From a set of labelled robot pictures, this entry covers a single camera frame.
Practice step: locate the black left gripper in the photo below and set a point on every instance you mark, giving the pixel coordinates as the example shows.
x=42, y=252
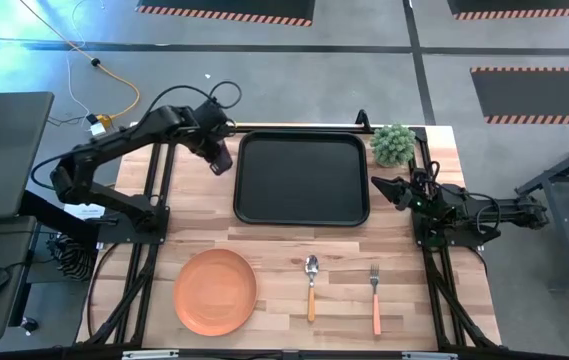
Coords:
x=209, y=125

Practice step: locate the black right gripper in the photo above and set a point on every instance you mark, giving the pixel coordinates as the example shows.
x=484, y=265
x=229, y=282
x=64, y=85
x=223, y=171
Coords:
x=414, y=192

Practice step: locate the purple faceted plastic cup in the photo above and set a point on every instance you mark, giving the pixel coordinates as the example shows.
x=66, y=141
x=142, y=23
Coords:
x=221, y=161

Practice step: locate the wooden plate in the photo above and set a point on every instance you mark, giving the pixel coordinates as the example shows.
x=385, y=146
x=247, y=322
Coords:
x=215, y=292

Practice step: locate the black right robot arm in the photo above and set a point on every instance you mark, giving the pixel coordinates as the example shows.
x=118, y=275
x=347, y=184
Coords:
x=514, y=207

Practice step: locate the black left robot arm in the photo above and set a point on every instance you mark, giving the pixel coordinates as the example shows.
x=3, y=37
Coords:
x=114, y=140

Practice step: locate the black rectangular tray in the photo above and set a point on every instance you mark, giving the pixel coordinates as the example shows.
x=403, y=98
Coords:
x=301, y=180

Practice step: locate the green potted succulent plant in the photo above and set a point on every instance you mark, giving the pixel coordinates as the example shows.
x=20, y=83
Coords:
x=393, y=145

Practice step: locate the white power adapter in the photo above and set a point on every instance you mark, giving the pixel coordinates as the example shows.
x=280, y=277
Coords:
x=98, y=129

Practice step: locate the black hazard-striped floor mat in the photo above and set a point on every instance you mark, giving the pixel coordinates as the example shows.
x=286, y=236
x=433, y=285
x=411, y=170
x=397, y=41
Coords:
x=539, y=92
x=224, y=6
x=529, y=6

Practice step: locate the white label card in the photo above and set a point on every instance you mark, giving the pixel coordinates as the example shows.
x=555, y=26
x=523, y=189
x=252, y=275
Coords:
x=84, y=211

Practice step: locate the black metal cart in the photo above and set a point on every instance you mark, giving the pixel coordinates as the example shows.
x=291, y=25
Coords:
x=554, y=176

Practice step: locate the silver table clamp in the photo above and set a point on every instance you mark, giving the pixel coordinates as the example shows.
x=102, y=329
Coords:
x=429, y=356
x=150, y=355

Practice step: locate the black white striped sleeve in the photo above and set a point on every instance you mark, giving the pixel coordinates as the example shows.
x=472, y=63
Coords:
x=74, y=257

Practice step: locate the black desk panel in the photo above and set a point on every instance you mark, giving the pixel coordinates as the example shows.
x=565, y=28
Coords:
x=4, y=150

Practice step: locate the black caster wheel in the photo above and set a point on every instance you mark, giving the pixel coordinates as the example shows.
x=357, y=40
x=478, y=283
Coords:
x=29, y=325

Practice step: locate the black table-edge bracket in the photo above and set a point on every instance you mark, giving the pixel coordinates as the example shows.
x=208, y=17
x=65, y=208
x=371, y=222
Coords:
x=363, y=120

